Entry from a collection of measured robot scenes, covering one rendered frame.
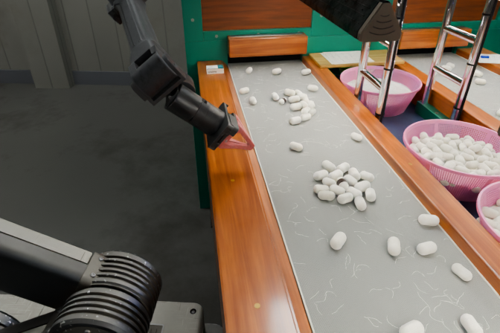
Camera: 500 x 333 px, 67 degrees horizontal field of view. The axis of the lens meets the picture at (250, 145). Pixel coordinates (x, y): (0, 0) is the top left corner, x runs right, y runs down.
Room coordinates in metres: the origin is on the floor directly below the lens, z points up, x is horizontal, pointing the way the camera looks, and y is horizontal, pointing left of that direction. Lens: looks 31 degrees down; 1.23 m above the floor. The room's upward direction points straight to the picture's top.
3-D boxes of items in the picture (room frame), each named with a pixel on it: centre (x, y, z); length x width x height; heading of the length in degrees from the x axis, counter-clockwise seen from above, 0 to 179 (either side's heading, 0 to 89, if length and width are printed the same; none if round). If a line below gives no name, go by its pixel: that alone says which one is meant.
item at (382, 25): (1.00, -0.19, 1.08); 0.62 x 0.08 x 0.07; 9
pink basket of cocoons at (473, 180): (0.78, -0.51, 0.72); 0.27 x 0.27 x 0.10
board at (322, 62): (1.43, -0.41, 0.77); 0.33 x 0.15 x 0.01; 99
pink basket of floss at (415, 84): (1.21, -0.44, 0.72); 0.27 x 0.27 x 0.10
